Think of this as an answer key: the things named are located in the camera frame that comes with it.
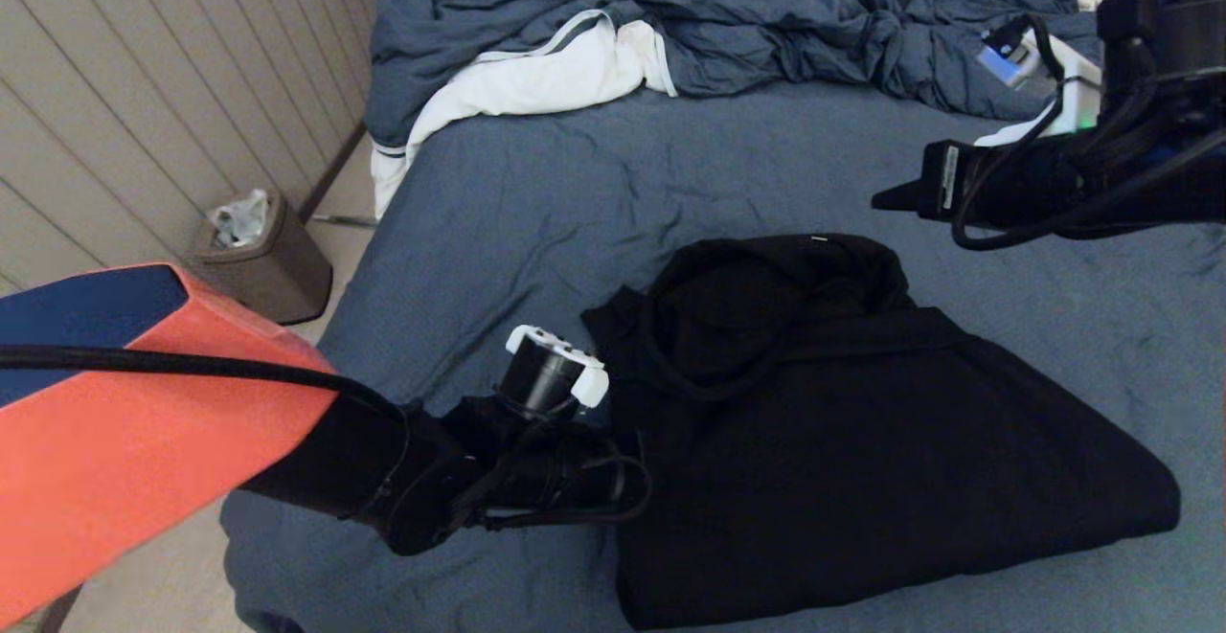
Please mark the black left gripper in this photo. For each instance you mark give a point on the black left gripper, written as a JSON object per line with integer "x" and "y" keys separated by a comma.
{"x": 565, "y": 480}

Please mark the white garment with dark stripe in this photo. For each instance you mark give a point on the white garment with dark stripe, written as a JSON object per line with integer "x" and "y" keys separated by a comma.
{"x": 498, "y": 92}

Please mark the white plastic bin bag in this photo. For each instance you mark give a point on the white plastic bin bag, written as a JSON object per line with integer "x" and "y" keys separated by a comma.
{"x": 239, "y": 219}

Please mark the crumpled blue duvet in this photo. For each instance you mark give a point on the crumpled blue duvet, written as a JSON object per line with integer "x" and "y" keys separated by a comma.
{"x": 766, "y": 25}

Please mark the blue bed sheet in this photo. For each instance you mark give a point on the blue bed sheet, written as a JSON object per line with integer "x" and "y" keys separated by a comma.
{"x": 498, "y": 231}

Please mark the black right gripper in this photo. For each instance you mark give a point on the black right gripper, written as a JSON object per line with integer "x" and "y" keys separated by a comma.
{"x": 1101, "y": 192}

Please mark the black hooded sweatshirt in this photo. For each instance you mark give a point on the black hooded sweatshirt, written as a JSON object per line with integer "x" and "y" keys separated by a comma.
{"x": 862, "y": 480}

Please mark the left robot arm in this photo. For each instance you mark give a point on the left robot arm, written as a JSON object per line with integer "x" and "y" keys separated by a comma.
{"x": 115, "y": 441}

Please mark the brown trash bin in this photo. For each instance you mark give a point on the brown trash bin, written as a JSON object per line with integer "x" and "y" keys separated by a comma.
{"x": 283, "y": 274}

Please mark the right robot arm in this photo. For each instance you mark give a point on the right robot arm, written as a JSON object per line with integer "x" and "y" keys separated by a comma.
{"x": 1169, "y": 30}

